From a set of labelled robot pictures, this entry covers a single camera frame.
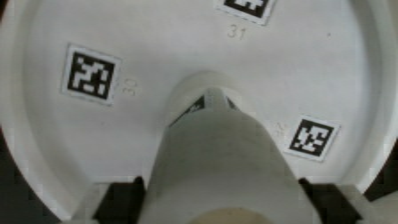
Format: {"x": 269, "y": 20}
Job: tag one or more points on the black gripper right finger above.
{"x": 341, "y": 205}

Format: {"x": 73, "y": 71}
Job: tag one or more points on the white cylindrical table leg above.
{"x": 222, "y": 182}

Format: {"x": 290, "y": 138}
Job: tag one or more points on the white round table top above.
{"x": 109, "y": 62}

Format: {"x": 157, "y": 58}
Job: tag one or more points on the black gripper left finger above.
{"x": 110, "y": 203}

